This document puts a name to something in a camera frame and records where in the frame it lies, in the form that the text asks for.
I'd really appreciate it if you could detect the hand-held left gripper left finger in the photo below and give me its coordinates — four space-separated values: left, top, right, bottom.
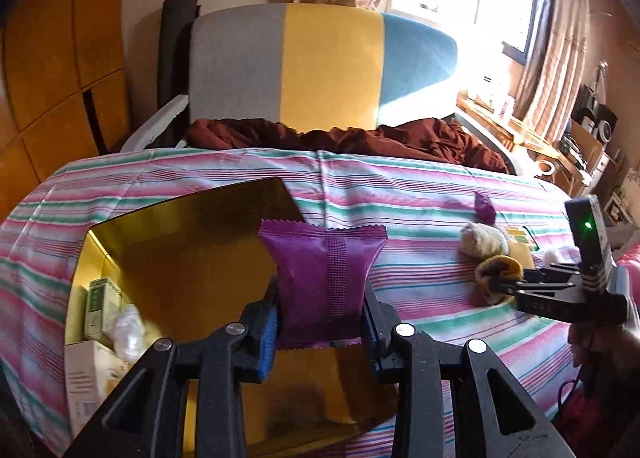
65 278 281 458

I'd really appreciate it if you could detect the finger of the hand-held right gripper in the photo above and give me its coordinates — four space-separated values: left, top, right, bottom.
487 275 576 299
522 263 583 283

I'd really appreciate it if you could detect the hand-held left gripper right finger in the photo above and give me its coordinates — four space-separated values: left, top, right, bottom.
362 280 576 458

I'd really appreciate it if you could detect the yellow sock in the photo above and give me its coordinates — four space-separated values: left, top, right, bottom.
474 254 523 307

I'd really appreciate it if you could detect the green edged snack packet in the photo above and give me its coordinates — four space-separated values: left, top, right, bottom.
502 225 538 269

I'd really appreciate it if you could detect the white sock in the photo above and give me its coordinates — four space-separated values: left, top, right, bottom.
459 222 511 257

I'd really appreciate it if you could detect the large purple snack packet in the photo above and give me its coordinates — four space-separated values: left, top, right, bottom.
257 219 388 350

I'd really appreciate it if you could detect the small purple packet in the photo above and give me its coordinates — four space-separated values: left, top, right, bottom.
474 192 497 226

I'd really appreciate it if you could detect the gold metal tin box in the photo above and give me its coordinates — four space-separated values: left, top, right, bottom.
64 177 401 456

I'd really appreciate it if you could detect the white plastic bag ball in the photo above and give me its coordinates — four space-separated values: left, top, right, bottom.
110 304 146 364

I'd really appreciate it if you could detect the green and white box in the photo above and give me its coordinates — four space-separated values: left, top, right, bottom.
84 277 123 341

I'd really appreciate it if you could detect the white carton box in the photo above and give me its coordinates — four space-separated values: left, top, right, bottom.
65 340 131 439

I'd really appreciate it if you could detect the person's right hand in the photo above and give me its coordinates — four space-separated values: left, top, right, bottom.
567 320 640 379

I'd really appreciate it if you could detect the cardboard box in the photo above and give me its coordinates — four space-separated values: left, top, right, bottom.
570 120 606 159

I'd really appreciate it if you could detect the wooden desk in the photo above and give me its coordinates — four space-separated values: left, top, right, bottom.
455 88 591 189

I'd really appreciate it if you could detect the black stereo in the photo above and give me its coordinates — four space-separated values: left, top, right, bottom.
575 82 618 143

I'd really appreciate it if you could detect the striped tablecloth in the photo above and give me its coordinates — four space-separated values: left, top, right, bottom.
0 147 640 458

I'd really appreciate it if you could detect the maroon cloth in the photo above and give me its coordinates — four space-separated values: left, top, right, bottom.
185 117 511 173

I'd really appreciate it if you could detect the white foam piece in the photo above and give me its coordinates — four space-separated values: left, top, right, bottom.
122 94 190 151

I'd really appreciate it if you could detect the black rolled mat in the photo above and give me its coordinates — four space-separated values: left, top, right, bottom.
157 0 201 111

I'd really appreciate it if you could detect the wooden wardrobe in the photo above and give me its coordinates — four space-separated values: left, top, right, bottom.
0 0 131 223

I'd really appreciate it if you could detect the black cable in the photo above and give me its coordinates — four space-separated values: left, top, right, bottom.
557 368 596 419

